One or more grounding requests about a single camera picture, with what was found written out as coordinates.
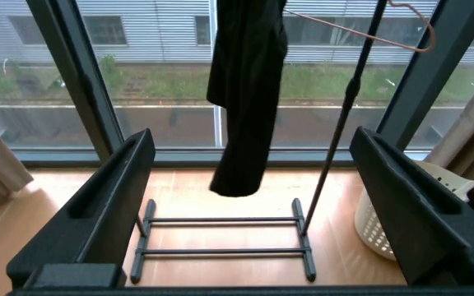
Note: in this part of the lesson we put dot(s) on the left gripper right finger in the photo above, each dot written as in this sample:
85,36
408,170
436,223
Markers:
434,230

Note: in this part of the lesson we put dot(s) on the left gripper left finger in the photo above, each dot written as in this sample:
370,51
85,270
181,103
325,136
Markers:
97,230

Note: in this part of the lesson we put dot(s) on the black shorts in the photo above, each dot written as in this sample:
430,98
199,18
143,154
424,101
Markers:
245,103

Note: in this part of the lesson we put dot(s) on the white laundry basket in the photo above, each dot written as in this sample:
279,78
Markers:
368,230

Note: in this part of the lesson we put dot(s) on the black clothes rack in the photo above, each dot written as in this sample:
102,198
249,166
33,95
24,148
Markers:
344,111

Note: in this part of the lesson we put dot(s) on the pink clothes hanger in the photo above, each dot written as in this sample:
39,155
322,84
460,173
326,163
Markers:
344,29

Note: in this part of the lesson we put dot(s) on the window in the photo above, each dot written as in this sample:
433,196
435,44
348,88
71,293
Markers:
76,82

